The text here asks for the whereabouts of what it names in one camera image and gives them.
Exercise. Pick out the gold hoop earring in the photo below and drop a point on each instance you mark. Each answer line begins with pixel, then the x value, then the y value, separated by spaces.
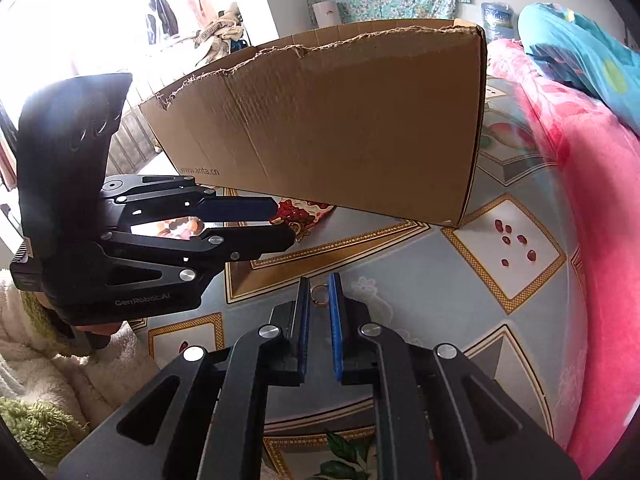
pixel 318 303

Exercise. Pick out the person's left hand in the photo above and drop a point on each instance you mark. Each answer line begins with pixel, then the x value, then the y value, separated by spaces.
pixel 100 329

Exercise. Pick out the metal railing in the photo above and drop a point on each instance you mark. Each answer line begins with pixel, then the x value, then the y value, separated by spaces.
pixel 135 135

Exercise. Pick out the person's left forearm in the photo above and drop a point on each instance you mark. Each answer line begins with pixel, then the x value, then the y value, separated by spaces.
pixel 35 360

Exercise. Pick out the pink floral blanket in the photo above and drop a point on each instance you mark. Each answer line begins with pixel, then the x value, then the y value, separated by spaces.
pixel 600 240

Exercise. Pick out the red beaded ornament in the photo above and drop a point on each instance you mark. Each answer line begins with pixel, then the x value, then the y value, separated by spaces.
pixel 300 212

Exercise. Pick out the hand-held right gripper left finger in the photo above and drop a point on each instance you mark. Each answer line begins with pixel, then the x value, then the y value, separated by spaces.
pixel 302 332

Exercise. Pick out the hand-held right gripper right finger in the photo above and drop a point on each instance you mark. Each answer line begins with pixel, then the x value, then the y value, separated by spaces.
pixel 335 332

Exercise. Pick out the pile of clothes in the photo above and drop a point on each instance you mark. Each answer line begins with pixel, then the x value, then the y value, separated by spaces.
pixel 220 35

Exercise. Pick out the patterned tablecloth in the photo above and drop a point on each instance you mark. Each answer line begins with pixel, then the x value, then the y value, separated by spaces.
pixel 410 270

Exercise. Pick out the teal blanket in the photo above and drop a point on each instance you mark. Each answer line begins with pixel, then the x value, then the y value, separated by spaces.
pixel 585 55

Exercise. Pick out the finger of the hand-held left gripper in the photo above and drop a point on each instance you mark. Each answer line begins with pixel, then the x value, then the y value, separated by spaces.
pixel 250 242
pixel 240 208

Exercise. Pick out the dark hanging jacket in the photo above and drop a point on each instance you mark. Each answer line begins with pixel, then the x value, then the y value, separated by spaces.
pixel 161 15

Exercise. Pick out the brown cardboard box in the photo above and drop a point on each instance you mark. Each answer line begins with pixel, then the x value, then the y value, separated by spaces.
pixel 325 125

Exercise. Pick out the blue water jug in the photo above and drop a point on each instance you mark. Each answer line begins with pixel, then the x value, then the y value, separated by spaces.
pixel 497 20

